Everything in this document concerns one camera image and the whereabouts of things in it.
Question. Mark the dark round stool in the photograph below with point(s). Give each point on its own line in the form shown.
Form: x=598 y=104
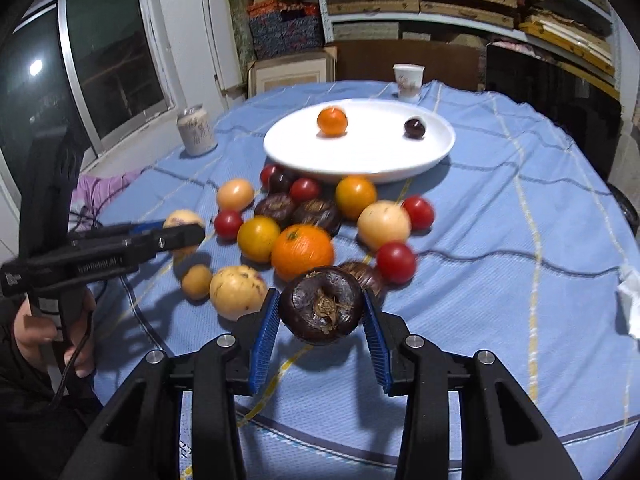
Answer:
x=627 y=207

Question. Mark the person's left forearm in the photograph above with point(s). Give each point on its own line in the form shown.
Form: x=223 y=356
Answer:
x=25 y=410

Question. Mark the person's left hand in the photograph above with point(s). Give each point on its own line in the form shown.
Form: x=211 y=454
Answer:
x=30 y=332

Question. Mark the large dimpled orange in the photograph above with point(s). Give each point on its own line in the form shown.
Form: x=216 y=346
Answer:
x=302 y=252

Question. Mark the small tan round fruit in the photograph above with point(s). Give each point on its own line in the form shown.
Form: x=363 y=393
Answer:
x=196 y=282

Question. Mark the green patterned board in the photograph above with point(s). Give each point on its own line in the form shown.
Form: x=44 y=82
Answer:
x=240 y=25

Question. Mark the smooth orange fruit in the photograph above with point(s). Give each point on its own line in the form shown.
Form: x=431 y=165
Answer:
x=355 y=197

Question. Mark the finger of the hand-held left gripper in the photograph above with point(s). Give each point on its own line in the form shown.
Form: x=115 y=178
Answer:
x=180 y=237
x=150 y=225

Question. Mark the small orange tangerine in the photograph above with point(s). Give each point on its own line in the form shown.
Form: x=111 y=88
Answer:
x=332 y=121

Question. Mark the pale yellow round fruit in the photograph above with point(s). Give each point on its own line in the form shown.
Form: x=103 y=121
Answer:
x=383 y=225
x=182 y=218

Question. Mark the yellow orange tomato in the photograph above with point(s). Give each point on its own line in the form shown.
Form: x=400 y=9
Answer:
x=258 y=239

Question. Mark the white crumpled tissue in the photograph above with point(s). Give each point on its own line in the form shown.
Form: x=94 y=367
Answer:
x=631 y=305

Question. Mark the pile of blue red boxes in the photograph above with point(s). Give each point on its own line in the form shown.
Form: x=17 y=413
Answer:
x=285 y=25

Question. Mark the peach coloured round fruit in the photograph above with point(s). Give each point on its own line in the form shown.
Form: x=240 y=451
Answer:
x=235 y=195

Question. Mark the white paper cup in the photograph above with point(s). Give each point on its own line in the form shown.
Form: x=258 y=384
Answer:
x=409 y=82

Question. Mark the small dark plum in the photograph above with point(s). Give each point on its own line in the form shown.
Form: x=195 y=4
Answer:
x=281 y=181
x=415 y=128

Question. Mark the white metal shelf rack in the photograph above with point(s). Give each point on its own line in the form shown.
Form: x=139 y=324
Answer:
x=350 y=17

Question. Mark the dark red cherry tomato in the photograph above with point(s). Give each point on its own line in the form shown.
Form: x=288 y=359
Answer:
x=266 y=174

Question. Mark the dark brown water chestnut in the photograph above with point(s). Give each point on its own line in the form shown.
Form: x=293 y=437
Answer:
x=274 y=209
x=317 y=215
x=310 y=295
x=369 y=277

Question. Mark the pink cloth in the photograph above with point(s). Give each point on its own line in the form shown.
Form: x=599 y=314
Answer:
x=100 y=190

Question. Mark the brown wooden board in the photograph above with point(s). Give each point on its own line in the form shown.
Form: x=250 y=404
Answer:
x=370 y=60

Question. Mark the wooden picture frame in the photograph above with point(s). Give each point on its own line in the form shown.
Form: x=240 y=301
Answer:
x=290 y=75

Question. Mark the white wall conduit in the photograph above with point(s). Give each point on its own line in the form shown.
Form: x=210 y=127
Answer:
x=211 y=35

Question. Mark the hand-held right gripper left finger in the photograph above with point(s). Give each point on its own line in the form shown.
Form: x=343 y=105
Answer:
x=265 y=340

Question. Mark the white beverage can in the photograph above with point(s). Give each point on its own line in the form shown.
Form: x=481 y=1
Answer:
x=197 y=132

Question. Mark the pale spotted potato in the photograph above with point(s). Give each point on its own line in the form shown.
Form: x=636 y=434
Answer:
x=235 y=292

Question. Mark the white oval plate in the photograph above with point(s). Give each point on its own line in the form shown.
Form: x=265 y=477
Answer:
x=370 y=155

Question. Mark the aluminium framed window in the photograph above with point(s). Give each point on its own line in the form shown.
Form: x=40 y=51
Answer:
x=110 y=60

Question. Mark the blue checked tablecloth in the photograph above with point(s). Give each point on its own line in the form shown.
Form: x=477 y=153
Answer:
x=500 y=260

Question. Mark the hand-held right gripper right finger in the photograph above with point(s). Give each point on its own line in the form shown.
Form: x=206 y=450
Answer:
x=375 y=345

